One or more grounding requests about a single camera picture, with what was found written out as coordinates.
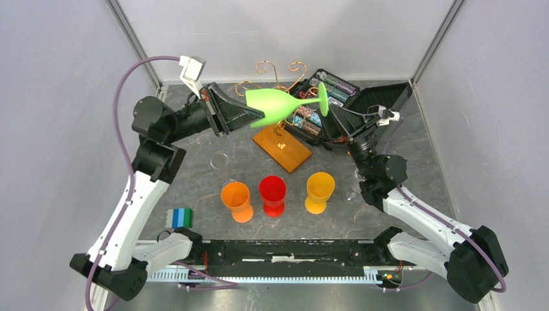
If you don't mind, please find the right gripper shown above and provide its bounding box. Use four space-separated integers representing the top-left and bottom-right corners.
316 104 381 179

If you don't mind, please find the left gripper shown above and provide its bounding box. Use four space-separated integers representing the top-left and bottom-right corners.
164 82 265 143

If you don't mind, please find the green wine glass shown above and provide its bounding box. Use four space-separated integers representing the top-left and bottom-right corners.
245 82 329 128

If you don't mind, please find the clear wine glass back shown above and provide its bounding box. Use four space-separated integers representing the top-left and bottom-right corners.
210 152 236 189

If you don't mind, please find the clear wine glass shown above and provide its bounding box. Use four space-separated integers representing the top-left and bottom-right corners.
344 168 364 203
210 152 236 189

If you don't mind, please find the yellow wine glass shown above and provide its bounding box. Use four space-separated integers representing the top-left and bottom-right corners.
304 172 335 214

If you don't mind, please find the clear wine glass front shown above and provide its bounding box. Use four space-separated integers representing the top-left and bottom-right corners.
344 168 364 203

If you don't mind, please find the red wine glass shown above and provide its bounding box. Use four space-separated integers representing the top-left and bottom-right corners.
258 176 287 218

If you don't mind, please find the orange wine glass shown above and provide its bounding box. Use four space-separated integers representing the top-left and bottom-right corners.
221 181 254 224

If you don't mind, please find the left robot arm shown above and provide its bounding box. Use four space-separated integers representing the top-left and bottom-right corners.
70 83 265 301

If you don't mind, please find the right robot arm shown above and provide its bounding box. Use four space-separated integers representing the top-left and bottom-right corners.
320 104 509 303

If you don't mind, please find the black poker chip case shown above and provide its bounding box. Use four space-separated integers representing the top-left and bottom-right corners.
285 69 412 152

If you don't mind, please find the blue green block stack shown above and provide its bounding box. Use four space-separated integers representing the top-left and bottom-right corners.
165 208 194 229

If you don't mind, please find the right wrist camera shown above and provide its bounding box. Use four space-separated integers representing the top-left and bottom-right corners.
368 105 401 126

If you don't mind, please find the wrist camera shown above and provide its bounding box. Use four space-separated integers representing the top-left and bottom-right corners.
368 105 401 126
179 56 207 98

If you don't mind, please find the gold wire glass rack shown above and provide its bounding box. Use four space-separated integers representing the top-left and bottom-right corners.
235 60 312 174

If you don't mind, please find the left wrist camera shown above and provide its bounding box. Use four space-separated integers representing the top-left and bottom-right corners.
179 56 207 98

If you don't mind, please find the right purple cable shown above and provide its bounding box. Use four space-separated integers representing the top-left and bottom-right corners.
381 118 507 294

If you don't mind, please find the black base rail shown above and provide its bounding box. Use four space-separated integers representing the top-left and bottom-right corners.
133 228 434 293

